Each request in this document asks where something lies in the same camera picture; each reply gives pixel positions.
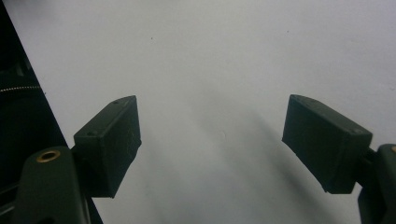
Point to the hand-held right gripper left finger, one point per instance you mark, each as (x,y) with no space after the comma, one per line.
(109,149)

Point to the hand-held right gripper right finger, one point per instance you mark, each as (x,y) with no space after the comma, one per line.
(323,146)

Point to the dark cloth with zipper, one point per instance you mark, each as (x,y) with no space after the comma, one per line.
(18,118)

